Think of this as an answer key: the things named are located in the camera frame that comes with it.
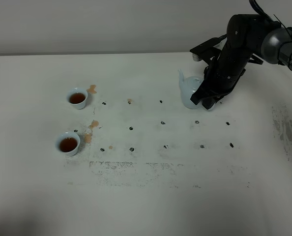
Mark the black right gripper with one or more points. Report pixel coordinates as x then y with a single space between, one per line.
223 75

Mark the blue porcelain teapot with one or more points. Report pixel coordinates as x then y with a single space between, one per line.
187 87

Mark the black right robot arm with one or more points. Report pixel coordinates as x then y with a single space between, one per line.
249 39

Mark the tea spill left of grid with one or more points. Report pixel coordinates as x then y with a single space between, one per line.
94 124

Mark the spilled tea puddle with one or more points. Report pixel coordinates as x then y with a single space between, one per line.
91 89

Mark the tea spill near front cup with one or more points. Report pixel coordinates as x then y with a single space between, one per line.
87 138

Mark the far blue porcelain teacup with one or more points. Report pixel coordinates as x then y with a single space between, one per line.
77 97

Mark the blue porcelain teacup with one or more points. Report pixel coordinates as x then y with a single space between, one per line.
77 97
68 143

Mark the near blue porcelain teacup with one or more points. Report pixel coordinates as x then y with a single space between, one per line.
68 143

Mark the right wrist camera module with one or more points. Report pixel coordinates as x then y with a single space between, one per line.
208 49

